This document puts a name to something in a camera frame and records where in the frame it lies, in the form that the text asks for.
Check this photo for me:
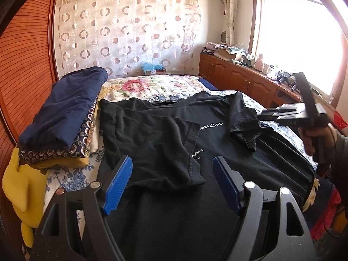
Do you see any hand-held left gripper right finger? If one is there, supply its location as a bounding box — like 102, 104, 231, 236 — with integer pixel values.
212, 156, 317, 261

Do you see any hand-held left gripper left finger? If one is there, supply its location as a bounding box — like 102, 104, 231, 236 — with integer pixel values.
30, 155, 134, 261

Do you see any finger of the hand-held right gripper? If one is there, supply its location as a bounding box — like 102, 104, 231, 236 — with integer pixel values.
273, 113, 299, 127
258, 104, 297, 120

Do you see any black t-shirt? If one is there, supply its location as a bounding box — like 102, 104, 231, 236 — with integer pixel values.
98, 90, 316, 261

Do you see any person's right hand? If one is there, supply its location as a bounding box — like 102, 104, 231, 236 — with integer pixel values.
298, 123, 338, 157

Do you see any black device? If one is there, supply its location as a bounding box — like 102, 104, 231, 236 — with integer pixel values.
276, 71, 291, 84

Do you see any red paper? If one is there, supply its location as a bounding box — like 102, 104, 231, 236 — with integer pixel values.
333, 111, 348, 129

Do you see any wooden window cabinet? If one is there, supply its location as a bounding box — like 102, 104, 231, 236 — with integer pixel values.
198, 52, 348, 136

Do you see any white folded cloth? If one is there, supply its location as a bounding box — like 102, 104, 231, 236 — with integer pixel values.
88, 130, 105, 154

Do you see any blue floral bedsheet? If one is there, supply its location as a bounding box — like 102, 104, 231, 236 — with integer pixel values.
43, 90, 318, 223

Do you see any pink thermos bottle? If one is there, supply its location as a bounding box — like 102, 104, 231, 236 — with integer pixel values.
255, 54, 265, 73

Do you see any navy patterned folded cloth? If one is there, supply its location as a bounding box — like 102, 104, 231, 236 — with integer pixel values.
18, 102, 98, 166

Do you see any window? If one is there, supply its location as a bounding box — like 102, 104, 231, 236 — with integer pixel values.
249, 0, 348, 101

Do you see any open cardboard box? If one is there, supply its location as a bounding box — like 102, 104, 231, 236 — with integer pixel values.
218, 47, 238, 61

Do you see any pile of folded cloths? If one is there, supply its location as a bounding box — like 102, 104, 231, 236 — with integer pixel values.
202, 42, 220, 55

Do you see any pink flower quilt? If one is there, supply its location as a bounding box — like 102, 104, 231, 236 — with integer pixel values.
98, 75, 210, 104

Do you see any red cloth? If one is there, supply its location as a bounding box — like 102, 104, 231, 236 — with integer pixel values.
303, 190, 344, 241

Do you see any cream window curtain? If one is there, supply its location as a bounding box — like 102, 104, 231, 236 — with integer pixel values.
221, 0, 240, 47

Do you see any wooden slatted wardrobe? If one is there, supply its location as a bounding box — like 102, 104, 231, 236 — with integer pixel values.
0, 0, 62, 261

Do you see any sheer circle-print curtain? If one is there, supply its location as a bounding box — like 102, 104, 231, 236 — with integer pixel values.
56, 0, 202, 78

